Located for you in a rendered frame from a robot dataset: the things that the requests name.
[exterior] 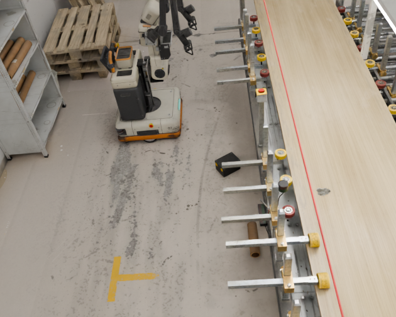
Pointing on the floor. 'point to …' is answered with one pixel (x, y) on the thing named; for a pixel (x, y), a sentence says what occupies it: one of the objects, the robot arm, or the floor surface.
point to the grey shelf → (33, 124)
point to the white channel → (368, 29)
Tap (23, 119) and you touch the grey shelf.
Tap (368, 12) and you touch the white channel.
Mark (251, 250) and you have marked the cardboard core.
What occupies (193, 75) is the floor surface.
